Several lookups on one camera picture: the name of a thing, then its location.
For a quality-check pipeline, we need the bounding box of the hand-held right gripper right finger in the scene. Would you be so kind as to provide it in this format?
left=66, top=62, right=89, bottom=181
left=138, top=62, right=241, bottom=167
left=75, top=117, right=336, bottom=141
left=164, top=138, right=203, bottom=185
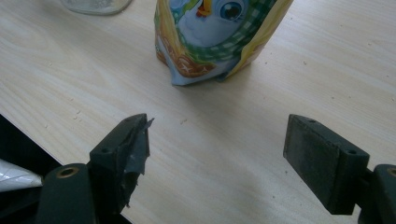
left=282, top=114, right=372, bottom=216

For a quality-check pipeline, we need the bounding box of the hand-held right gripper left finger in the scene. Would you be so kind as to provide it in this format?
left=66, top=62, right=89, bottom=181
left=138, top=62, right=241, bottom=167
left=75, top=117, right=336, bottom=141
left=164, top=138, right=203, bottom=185
left=88, top=113, right=155, bottom=219

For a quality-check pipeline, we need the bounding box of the clear jar with hinged lid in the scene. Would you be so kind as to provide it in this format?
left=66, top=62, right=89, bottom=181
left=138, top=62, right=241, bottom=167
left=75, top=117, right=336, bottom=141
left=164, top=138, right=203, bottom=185
left=59, top=0, right=134, bottom=17

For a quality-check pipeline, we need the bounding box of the yellow seasoning bag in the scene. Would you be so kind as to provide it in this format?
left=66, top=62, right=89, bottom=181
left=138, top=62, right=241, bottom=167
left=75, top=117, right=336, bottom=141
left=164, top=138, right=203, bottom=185
left=153, top=0, right=295, bottom=87

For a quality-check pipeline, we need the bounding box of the white crumpled sheet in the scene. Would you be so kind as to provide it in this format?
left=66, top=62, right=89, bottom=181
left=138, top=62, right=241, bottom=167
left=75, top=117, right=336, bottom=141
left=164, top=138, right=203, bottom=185
left=0, top=158, right=44, bottom=193

